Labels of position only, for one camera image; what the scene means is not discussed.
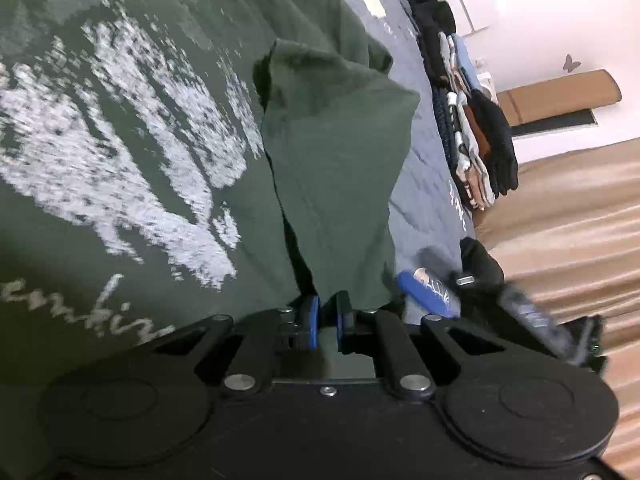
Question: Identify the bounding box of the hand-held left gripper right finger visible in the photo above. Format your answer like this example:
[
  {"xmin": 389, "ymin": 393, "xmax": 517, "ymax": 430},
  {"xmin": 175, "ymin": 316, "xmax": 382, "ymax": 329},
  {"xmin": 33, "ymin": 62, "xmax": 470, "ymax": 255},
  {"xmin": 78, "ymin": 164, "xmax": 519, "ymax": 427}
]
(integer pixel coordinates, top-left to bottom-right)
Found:
[{"xmin": 336, "ymin": 291, "xmax": 506, "ymax": 403}]

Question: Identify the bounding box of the black clothes pile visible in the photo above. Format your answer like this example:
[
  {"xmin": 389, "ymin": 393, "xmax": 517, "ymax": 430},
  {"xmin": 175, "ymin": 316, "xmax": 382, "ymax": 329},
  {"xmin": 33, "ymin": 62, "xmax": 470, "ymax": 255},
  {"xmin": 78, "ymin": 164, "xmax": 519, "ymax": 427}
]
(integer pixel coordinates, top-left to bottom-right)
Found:
[{"xmin": 409, "ymin": 0, "xmax": 457, "ymax": 88}]

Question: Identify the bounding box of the black folded garment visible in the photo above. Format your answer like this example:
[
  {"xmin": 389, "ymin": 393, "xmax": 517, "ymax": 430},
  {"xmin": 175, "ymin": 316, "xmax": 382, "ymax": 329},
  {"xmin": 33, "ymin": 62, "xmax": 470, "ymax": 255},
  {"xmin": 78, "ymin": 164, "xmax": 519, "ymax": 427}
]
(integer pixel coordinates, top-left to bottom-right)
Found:
[{"xmin": 459, "ymin": 237, "xmax": 506, "ymax": 291}]

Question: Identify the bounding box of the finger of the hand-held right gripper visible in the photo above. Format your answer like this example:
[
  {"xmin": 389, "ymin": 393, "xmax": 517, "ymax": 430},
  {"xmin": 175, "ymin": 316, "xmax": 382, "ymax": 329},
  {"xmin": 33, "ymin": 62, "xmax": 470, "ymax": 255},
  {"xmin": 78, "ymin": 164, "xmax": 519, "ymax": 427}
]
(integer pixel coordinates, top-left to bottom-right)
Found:
[
  {"xmin": 397, "ymin": 269, "xmax": 461, "ymax": 318},
  {"xmin": 449, "ymin": 271, "xmax": 501, "ymax": 311}
]

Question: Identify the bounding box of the beige curtain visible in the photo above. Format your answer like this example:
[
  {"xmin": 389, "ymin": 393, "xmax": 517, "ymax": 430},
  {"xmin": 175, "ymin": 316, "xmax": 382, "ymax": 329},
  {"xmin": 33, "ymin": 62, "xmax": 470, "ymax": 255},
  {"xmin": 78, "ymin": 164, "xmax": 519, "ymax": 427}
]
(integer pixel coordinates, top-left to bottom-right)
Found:
[{"xmin": 472, "ymin": 144, "xmax": 640, "ymax": 480}]

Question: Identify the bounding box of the clothes stack with blue top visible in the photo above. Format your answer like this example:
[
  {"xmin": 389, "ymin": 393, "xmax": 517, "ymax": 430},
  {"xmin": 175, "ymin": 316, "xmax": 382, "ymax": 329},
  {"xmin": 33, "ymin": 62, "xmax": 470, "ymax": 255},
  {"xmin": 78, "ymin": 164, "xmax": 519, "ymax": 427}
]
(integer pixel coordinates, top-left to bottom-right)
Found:
[{"xmin": 439, "ymin": 32, "xmax": 475, "ymax": 93}]

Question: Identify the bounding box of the grey quilted bedspread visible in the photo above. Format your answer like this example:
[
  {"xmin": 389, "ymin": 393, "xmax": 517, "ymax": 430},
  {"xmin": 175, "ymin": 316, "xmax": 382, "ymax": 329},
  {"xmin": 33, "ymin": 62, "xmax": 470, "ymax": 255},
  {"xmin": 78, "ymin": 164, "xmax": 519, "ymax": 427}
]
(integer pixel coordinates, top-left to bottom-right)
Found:
[{"xmin": 250, "ymin": 0, "xmax": 478, "ymax": 323}]

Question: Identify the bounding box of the clothes stack with black top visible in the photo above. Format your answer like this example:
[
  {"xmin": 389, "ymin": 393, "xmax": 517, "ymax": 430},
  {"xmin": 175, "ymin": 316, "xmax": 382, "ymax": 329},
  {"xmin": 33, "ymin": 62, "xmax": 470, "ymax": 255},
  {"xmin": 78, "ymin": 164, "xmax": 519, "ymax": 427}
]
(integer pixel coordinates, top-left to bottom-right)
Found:
[{"xmin": 432, "ymin": 87, "xmax": 521, "ymax": 212}]

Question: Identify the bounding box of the green t-shirt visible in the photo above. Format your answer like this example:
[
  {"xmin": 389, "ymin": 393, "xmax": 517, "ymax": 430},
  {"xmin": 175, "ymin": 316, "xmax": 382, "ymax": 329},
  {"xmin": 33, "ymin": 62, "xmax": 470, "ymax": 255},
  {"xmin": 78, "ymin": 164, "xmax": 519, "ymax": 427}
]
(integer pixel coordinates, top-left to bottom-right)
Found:
[{"xmin": 0, "ymin": 0, "xmax": 421, "ymax": 480}]

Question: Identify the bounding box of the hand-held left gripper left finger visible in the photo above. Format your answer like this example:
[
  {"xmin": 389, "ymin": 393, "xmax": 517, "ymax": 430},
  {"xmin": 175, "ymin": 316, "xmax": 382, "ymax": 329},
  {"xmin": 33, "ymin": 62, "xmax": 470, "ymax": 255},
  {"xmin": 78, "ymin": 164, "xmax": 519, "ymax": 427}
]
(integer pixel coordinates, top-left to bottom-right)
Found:
[{"xmin": 149, "ymin": 296, "xmax": 321, "ymax": 401}]

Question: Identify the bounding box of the dark window pane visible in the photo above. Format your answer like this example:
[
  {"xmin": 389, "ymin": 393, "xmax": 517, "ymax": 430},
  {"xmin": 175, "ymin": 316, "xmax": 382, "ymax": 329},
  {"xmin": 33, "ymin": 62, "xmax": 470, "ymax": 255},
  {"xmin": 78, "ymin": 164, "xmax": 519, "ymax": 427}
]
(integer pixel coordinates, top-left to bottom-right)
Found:
[{"xmin": 510, "ymin": 109, "xmax": 598, "ymax": 137}]

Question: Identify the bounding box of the tall cardboard box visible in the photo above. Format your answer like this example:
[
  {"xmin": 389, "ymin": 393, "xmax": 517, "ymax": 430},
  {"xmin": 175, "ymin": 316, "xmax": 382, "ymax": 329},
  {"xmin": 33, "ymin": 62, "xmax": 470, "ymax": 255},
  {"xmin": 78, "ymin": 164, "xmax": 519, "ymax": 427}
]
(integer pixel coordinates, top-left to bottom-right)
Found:
[{"xmin": 497, "ymin": 69, "xmax": 623, "ymax": 125}]

